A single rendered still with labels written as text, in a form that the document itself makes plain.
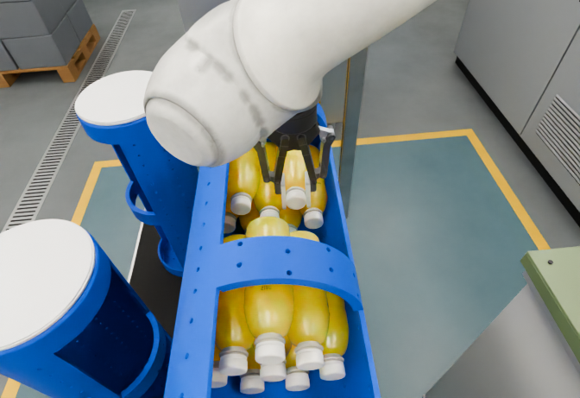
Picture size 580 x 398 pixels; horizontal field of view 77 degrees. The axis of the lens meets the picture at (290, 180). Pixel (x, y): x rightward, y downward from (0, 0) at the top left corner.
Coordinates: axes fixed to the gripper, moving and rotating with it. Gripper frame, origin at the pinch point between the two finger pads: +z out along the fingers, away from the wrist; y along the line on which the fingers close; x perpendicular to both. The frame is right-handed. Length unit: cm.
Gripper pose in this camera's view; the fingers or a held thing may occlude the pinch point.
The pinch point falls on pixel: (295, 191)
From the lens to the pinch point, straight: 67.7
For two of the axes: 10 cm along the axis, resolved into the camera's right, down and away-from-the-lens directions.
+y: -10.0, 0.7, -0.1
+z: 0.4, 6.8, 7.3
